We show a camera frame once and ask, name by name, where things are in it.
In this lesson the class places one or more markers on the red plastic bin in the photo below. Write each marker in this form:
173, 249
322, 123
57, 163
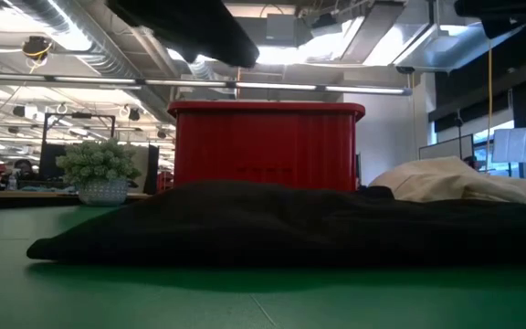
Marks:
267, 146

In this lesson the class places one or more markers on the black garment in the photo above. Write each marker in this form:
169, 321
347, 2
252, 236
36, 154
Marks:
267, 228

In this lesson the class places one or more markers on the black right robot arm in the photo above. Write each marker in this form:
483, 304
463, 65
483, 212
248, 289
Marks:
505, 13

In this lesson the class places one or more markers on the long ceiling light tube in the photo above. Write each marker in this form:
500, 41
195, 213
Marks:
272, 85

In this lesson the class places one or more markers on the artificial green potted plant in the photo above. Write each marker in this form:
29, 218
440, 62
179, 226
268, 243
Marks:
98, 164

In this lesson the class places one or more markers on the person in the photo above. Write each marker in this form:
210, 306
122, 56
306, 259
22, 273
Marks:
24, 169

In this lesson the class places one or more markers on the grey partition panel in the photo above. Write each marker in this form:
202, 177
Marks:
445, 148

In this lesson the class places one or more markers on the cream garment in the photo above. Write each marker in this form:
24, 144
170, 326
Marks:
441, 180

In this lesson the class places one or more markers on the white screen panel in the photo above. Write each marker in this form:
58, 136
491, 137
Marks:
518, 145

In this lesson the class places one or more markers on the black metal frame stand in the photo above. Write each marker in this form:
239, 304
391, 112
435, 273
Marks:
46, 137

